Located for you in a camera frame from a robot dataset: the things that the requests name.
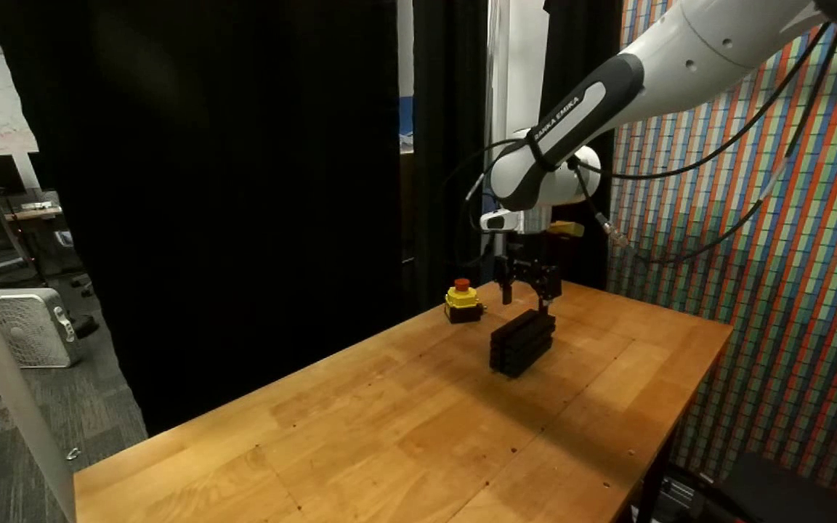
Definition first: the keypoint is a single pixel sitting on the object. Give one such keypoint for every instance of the white ribbed box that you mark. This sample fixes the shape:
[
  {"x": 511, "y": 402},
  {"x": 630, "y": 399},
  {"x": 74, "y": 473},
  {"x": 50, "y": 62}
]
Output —
[{"x": 30, "y": 328}]

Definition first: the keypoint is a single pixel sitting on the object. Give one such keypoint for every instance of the yellow red emergency stop button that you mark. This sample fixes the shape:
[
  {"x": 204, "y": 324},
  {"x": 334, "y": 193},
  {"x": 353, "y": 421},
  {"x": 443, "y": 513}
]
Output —
[{"x": 462, "y": 303}]

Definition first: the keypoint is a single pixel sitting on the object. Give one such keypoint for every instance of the narrow black curtain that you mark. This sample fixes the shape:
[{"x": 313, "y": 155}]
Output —
[{"x": 447, "y": 117}]

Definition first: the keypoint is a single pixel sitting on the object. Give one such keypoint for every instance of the wide black curtain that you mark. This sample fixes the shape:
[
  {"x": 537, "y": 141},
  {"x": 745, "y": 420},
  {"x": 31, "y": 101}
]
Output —
[{"x": 244, "y": 193}]

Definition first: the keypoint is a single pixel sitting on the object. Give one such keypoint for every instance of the black equipment case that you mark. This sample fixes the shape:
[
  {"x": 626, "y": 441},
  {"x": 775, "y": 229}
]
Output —
[{"x": 775, "y": 495}]

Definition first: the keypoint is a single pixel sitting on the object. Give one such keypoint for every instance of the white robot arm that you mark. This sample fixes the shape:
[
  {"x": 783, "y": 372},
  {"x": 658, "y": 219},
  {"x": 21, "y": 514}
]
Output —
[{"x": 574, "y": 110}]

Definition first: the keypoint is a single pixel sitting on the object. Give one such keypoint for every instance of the black curtain beside patterned wall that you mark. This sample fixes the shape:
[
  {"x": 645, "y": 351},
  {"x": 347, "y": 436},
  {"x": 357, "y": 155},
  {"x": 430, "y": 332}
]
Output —
[{"x": 581, "y": 37}]

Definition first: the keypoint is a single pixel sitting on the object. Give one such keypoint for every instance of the light metal pole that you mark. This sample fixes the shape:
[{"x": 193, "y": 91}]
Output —
[{"x": 7, "y": 386}]

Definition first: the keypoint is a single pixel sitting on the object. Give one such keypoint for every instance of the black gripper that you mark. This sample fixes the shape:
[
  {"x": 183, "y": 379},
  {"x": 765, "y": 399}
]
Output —
[{"x": 527, "y": 261}]

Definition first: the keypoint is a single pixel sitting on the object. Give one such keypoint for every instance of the white door frame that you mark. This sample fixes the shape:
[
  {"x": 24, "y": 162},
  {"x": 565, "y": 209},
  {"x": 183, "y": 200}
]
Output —
[{"x": 514, "y": 68}]

